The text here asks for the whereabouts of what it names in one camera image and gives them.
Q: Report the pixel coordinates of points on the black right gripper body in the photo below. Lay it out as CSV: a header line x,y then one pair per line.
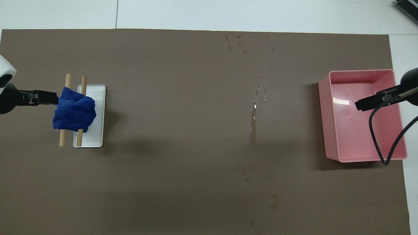
x,y
410,86

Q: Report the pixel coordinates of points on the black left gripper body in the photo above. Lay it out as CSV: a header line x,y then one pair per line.
x,y
11,99

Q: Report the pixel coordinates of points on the water spill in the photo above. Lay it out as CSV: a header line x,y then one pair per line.
x,y
252,130

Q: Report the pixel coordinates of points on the white towel rack base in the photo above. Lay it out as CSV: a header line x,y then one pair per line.
x,y
96,124

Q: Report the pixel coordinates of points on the grey ribbed device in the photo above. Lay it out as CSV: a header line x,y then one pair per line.
x,y
409,8

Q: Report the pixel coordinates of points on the brown table mat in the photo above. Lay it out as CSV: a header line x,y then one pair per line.
x,y
183,114

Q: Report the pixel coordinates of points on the blue towel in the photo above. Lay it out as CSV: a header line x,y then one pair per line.
x,y
75,111

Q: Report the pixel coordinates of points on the wooden rack rod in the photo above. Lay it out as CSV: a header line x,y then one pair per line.
x,y
62,138
79,138

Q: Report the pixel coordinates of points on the pink plastic bin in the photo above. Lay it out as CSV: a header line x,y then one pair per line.
x,y
352,137

